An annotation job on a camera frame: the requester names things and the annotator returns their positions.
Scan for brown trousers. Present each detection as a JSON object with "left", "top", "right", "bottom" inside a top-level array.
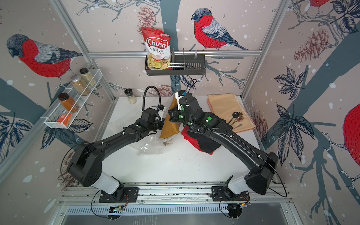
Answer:
[{"left": 160, "top": 95, "right": 180, "bottom": 139}]

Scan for clear plastic vacuum bag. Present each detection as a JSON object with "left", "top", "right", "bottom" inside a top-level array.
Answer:
[{"left": 130, "top": 133, "right": 175, "bottom": 155}]

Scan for red trousers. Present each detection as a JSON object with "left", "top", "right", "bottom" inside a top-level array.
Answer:
[{"left": 181, "top": 126, "right": 218, "bottom": 155}]

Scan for black trousers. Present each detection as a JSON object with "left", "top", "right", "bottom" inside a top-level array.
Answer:
[{"left": 181, "top": 127, "right": 221, "bottom": 155}]

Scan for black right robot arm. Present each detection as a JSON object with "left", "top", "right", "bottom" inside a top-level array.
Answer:
[{"left": 169, "top": 90, "right": 279, "bottom": 195}]

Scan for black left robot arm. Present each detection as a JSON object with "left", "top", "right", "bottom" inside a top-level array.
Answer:
[{"left": 67, "top": 108, "right": 165, "bottom": 195}]

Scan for Chuba cassava chips bag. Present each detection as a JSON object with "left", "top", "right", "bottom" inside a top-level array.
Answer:
[{"left": 142, "top": 27, "right": 171, "bottom": 70}]

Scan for beige folded cloth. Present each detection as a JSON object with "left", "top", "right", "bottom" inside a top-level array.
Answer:
[{"left": 208, "top": 93, "right": 256, "bottom": 134}]

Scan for black lid seasoning shaker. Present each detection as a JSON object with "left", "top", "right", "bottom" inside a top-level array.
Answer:
[{"left": 124, "top": 88, "right": 137, "bottom": 104}]

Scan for black spoon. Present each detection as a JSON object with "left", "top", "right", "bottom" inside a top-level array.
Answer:
[{"left": 228, "top": 112, "right": 241, "bottom": 124}]

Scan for copper spoon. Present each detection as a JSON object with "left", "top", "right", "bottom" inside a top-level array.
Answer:
[{"left": 232, "top": 116, "right": 244, "bottom": 125}]

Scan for iridescent rainbow spoon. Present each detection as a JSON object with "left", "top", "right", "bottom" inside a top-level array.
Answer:
[{"left": 238, "top": 112, "right": 244, "bottom": 119}]

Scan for beige spice jar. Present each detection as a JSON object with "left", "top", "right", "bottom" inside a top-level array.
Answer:
[{"left": 71, "top": 75, "right": 91, "bottom": 96}]

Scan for pale spice jar black lid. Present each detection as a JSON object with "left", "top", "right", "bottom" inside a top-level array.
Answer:
[{"left": 80, "top": 68, "right": 97, "bottom": 87}]

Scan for small orange box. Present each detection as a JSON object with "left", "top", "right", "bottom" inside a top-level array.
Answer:
[{"left": 57, "top": 113, "right": 72, "bottom": 126}]

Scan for orange spice jar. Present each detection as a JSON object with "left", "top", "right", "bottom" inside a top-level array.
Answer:
[{"left": 58, "top": 93, "right": 79, "bottom": 113}]

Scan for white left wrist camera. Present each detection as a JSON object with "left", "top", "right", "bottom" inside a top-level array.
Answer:
[{"left": 158, "top": 105, "right": 167, "bottom": 120}]

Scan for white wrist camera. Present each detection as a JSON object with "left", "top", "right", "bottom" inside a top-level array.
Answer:
[
  {"left": 158, "top": 105, "right": 167, "bottom": 120},
  {"left": 175, "top": 90, "right": 188, "bottom": 111}
]

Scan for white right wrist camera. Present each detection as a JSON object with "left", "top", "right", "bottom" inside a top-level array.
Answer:
[{"left": 175, "top": 90, "right": 188, "bottom": 111}]

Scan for black flexible cable hose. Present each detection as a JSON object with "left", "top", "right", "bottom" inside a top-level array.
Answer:
[{"left": 142, "top": 85, "right": 162, "bottom": 112}]

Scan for black wire wall basket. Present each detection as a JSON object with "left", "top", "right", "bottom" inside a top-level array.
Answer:
[{"left": 144, "top": 50, "right": 206, "bottom": 76}]

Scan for clear acrylic wall shelf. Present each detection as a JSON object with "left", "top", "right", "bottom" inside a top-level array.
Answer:
[{"left": 45, "top": 68, "right": 103, "bottom": 129}]

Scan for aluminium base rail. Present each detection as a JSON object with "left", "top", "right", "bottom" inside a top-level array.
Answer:
[{"left": 61, "top": 183, "right": 292, "bottom": 219}]

